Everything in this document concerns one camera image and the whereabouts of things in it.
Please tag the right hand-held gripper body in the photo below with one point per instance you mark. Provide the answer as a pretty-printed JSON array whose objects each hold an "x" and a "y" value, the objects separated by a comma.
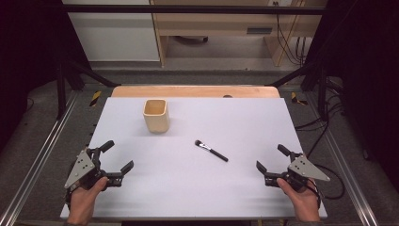
[{"x": 304, "y": 169}]

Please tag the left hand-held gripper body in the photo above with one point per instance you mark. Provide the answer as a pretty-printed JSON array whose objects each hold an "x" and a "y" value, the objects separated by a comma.
[{"x": 80, "y": 166}]

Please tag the black makeup brush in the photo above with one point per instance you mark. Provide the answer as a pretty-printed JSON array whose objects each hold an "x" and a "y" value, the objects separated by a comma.
[{"x": 213, "y": 152}]

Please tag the beige wooden cup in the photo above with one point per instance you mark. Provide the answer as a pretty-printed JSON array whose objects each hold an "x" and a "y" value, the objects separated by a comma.
[{"x": 156, "y": 122}]

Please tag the person's right hand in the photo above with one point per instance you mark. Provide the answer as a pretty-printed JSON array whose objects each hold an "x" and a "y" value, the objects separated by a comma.
[{"x": 304, "y": 202}]

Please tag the person's left hand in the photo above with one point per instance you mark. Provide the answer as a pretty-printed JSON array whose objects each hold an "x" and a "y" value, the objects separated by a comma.
[{"x": 83, "y": 202}]

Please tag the yellow black tape marker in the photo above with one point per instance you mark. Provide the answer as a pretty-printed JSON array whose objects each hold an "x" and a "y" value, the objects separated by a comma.
[
  {"x": 95, "y": 98},
  {"x": 295, "y": 98}
]

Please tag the white table board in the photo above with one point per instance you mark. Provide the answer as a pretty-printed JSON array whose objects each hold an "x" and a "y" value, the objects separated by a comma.
[{"x": 188, "y": 188}]

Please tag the black metal stand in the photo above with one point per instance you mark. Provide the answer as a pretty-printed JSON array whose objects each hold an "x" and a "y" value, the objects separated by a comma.
[
  {"x": 322, "y": 94},
  {"x": 61, "y": 94}
]

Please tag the wooden table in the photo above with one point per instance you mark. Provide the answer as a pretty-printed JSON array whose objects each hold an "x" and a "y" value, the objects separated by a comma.
[{"x": 188, "y": 91}]

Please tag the white cabinet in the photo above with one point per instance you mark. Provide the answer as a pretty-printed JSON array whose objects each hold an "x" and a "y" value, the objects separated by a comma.
[{"x": 116, "y": 34}]

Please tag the black curtain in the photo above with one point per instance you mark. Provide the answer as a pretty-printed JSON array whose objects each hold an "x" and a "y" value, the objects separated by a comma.
[
  {"x": 370, "y": 78},
  {"x": 28, "y": 62}
]

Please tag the light wooden desk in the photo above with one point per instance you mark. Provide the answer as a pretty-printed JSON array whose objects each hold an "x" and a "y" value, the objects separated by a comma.
[{"x": 219, "y": 23}]

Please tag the aluminium floor rail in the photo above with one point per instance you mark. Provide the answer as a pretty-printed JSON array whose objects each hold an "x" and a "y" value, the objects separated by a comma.
[
  {"x": 345, "y": 163},
  {"x": 37, "y": 157}
]

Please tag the black horizontal frame bar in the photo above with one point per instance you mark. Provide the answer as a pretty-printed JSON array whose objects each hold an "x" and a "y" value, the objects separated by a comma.
[{"x": 188, "y": 9}]

